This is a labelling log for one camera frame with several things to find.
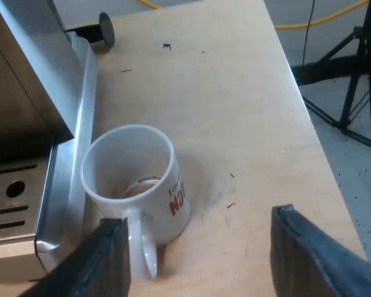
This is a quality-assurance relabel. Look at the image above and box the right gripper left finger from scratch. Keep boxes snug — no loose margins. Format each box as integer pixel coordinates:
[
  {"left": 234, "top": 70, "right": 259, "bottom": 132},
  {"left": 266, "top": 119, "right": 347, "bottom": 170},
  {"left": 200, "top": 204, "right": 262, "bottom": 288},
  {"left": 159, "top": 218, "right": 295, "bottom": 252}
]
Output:
[{"left": 20, "top": 217, "right": 132, "bottom": 297}]

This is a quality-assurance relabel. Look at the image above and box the small black tamper with knob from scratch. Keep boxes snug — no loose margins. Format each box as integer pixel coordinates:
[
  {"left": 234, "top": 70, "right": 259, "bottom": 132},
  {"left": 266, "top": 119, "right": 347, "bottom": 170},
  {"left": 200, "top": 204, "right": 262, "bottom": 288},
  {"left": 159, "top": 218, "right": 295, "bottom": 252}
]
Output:
[{"left": 66, "top": 12, "right": 116, "bottom": 46}]

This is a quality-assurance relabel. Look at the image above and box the steel espresso machine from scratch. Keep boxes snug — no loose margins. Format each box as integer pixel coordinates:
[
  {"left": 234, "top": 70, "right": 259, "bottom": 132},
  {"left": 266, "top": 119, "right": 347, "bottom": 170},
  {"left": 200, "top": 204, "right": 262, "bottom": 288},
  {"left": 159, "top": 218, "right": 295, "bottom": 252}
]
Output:
[{"left": 0, "top": 0, "right": 99, "bottom": 283}]

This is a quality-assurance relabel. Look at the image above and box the black cable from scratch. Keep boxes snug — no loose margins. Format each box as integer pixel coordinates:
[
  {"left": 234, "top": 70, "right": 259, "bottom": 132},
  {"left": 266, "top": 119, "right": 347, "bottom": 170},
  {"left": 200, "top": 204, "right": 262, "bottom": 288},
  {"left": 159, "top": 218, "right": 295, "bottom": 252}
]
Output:
[{"left": 301, "top": 0, "right": 315, "bottom": 67}]

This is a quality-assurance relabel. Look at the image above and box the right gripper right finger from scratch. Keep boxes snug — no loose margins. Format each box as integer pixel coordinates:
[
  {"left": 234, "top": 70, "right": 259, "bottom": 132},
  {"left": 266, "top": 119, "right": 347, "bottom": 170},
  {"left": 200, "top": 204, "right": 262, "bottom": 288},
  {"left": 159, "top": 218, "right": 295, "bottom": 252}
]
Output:
[{"left": 271, "top": 204, "right": 371, "bottom": 297}]

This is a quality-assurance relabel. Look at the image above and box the white mug with red and black print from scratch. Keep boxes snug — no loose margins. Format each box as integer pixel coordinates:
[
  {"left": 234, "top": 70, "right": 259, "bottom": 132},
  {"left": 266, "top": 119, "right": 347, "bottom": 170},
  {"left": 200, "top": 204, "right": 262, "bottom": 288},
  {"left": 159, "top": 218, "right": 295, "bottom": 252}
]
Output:
[{"left": 80, "top": 124, "right": 191, "bottom": 281}]

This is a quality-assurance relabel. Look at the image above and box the yellow cable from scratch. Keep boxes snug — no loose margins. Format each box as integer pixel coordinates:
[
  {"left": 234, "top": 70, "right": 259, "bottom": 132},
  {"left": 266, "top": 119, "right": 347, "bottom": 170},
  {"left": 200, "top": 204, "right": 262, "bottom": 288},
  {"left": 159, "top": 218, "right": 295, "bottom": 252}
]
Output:
[{"left": 138, "top": 0, "right": 369, "bottom": 30}]

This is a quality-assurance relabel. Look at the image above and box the black tripod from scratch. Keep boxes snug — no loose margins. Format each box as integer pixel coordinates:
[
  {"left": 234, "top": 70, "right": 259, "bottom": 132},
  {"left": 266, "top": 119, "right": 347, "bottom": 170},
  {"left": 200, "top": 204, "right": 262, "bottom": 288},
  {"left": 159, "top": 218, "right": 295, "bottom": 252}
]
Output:
[{"left": 291, "top": 0, "right": 371, "bottom": 210}]

